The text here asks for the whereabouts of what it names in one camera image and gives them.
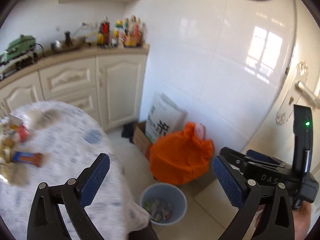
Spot orange blue snack bar wrapper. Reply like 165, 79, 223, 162
12, 151, 43, 167

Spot blue trash bin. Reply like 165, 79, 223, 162
140, 183, 188, 226

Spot lower cream kitchen cabinets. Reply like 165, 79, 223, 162
1, 48, 149, 131

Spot right hand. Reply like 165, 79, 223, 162
292, 201, 311, 240

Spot orange cloth bag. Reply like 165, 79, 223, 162
149, 122, 214, 185

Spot round table floral tablecloth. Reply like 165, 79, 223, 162
1, 101, 149, 239

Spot white rice sack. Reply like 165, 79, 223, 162
145, 92, 187, 144

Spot cardboard box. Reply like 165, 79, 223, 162
132, 121, 152, 160

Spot cluster of condiment bottles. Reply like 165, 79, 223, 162
111, 15, 144, 48

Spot steel wok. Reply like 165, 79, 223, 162
50, 31, 86, 54

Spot green electric cooker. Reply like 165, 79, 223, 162
1, 34, 36, 64

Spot dark soy sauce bottle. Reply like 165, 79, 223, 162
97, 17, 110, 46

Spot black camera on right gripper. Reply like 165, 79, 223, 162
292, 105, 313, 173

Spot door handle with plate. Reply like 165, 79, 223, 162
276, 61, 319, 125

